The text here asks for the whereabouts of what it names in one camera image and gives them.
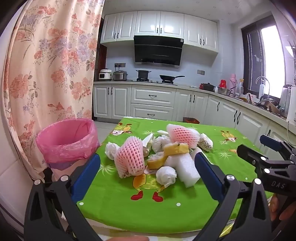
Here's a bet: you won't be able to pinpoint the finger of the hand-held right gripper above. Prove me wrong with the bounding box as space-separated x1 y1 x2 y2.
260 135 296 160
237 144 289 167

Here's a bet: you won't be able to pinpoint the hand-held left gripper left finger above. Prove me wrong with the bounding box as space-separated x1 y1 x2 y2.
24 154 102 241

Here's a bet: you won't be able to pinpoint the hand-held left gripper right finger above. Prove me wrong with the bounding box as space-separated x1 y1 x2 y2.
194 153 272 241

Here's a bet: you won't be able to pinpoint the white foam block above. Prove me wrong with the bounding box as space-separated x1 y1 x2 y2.
164 148 201 188

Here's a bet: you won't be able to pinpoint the speckled white wrapper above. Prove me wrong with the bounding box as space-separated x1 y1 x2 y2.
199 133 213 151

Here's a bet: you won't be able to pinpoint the white tissue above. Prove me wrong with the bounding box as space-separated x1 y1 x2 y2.
156 166 177 188
105 142 121 160

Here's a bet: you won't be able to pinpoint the pink-lined bin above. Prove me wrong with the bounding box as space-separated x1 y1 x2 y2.
36 118 100 176

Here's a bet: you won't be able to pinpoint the yellow sponge piece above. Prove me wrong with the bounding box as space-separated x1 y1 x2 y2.
147 153 167 169
163 142 189 156

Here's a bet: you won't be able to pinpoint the pink foam fruit net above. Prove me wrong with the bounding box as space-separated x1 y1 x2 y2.
166 124 200 149
114 136 147 178

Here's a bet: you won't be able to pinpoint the pile of white trash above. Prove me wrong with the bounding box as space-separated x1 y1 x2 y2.
151 136 171 153

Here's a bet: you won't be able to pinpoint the white foil wrapper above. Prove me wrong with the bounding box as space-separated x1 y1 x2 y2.
142 133 155 156

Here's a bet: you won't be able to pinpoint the person's right hand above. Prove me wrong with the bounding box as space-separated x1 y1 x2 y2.
269 194 296 221

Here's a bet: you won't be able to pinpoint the brown cardboard box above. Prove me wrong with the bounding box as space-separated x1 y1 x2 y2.
265 102 286 115

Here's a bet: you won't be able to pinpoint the green printed tablecloth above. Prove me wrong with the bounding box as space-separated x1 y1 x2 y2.
77 116 274 234

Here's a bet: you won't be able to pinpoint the white countertop appliance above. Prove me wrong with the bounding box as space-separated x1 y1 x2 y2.
286 85 296 122

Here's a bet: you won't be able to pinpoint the chrome faucet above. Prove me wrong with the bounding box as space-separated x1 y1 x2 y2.
255 76 271 98

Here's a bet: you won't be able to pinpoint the steel pot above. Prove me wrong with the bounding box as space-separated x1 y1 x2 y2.
217 86 232 96

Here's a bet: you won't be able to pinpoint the pink thermos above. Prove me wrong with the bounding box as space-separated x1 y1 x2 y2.
229 74 237 93

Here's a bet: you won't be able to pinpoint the red and black pot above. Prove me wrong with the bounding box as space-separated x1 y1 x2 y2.
199 82 215 92

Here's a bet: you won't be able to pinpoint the kitchen window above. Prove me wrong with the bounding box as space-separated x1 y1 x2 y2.
240 15 296 99

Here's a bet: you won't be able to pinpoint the white base cabinets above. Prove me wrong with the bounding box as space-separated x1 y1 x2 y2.
92 83 296 160

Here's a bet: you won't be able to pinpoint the white rice cooker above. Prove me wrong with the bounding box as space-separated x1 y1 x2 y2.
99 68 112 81

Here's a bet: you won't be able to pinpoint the silver pressure cooker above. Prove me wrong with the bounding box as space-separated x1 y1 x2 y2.
112 70 128 81

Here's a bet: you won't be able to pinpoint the black frying pan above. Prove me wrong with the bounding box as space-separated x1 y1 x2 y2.
159 75 185 83

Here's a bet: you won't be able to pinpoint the gas hob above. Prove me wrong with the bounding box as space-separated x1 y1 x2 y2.
133 79 178 86

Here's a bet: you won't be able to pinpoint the floral curtain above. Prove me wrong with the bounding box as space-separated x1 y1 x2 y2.
1 0 105 181

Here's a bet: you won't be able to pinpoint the black stockpot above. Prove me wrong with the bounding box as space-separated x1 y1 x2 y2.
136 70 151 81

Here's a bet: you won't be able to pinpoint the black range hood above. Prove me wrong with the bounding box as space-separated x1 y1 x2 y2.
134 35 184 68

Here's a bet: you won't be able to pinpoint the white wall cabinets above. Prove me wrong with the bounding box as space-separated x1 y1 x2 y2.
100 11 219 54

